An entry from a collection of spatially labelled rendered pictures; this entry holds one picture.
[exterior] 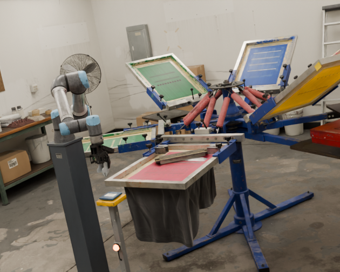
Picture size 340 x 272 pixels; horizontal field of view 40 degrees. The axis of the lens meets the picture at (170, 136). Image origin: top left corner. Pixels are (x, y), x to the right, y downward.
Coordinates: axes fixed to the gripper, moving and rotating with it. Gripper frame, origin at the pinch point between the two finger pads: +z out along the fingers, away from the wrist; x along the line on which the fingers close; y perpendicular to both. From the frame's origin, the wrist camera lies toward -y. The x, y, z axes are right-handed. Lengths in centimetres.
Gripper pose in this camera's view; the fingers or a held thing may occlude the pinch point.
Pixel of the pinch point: (106, 174)
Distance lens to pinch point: 278.4
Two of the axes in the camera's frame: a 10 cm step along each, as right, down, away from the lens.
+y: -4.8, 2.8, -8.3
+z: 1.6, 9.6, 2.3
